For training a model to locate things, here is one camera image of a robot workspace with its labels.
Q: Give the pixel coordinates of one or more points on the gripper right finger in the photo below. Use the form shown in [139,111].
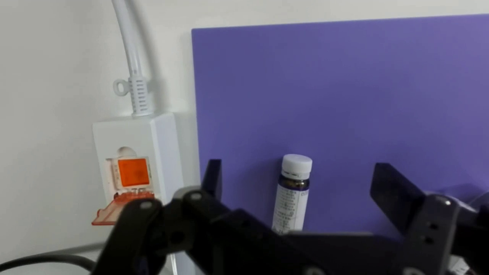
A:
[431,225]

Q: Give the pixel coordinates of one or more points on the small brown bottle white cap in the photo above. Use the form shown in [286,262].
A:
[292,198]

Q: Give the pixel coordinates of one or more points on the white power strip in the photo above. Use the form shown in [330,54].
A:
[141,160]

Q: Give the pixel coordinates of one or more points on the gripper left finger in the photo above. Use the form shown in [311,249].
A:
[202,221]

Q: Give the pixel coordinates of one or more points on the purple mat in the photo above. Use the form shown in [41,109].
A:
[344,114]

